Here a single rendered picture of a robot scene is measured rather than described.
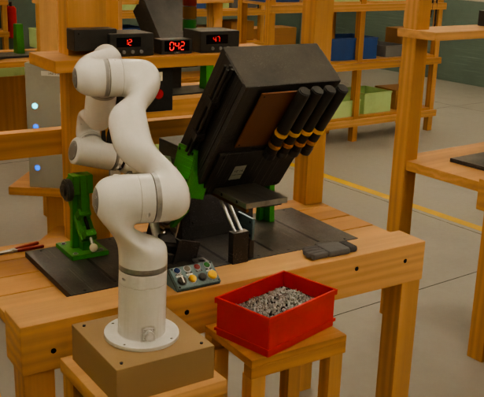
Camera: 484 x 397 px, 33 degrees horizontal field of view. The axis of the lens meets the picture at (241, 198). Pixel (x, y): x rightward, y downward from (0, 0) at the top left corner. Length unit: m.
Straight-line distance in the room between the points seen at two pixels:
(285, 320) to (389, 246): 0.74
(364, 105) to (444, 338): 4.76
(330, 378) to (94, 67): 1.15
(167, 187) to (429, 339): 2.68
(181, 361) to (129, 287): 0.22
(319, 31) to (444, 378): 1.74
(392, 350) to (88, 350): 1.42
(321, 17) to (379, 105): 5.74
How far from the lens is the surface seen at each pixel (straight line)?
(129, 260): 2.02
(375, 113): 9.01
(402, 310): 3.13
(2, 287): 2.65
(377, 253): 2.94
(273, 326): 2.34
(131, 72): 2.21
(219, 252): 2.84
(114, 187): 1.95
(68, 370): 2.23
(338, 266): 2.84
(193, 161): 2.67
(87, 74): 2.19
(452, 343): 4.44
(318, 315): 2.50
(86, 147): 2.59
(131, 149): 2.06
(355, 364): 4.10
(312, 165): 3.43
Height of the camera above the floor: 1.89
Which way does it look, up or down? 17 degrees down
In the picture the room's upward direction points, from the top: 2 degrees clockwise
